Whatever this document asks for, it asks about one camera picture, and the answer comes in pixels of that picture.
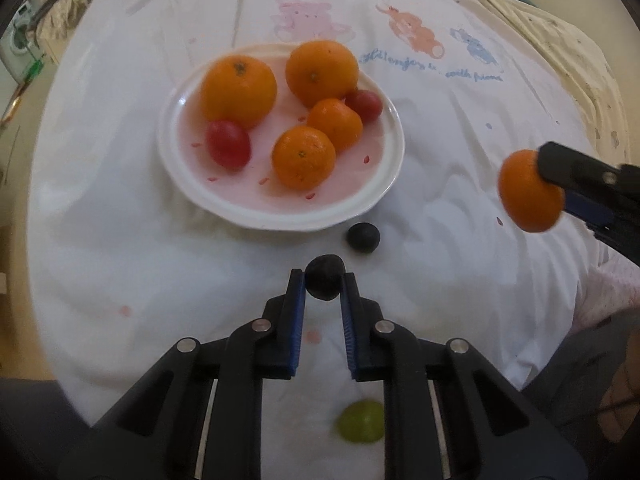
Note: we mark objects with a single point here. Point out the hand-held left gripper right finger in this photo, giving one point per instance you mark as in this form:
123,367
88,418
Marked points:
348,320

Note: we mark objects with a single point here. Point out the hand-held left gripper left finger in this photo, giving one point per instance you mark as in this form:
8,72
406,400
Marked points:
299,310

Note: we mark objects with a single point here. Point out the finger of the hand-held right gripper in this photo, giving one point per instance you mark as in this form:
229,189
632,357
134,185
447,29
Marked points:
575,170
587,210

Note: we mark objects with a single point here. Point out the dark blueberry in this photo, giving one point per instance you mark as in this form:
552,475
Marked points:
325,276

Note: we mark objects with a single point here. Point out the small tangerine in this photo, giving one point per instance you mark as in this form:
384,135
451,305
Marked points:
335,124
527,192
303,157

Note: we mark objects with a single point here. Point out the pink strawberry print plate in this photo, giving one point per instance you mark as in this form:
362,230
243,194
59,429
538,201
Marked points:
280,205

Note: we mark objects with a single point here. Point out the red cherry tomato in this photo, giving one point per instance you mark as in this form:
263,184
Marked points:
228,143
365,105

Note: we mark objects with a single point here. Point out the large orange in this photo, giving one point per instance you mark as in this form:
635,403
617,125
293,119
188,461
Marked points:
322,72
239,91

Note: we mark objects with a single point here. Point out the pink fuzzy cloth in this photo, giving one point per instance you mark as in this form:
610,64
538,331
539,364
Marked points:
615,285

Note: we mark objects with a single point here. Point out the dark grape on cloth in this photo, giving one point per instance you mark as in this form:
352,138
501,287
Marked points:
364,236

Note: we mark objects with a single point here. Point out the green grape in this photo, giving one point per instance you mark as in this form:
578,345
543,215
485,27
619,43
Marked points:
361,421

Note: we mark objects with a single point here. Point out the cream patterned bedspread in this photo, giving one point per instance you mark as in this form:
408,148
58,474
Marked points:
575,35

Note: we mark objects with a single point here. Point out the person's grey pants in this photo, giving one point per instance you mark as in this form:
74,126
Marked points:
590,360

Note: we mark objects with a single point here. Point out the green dustpan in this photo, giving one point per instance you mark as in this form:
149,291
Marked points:
35,69

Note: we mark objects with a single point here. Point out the white washing machine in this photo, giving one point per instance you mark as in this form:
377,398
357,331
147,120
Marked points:
17,42

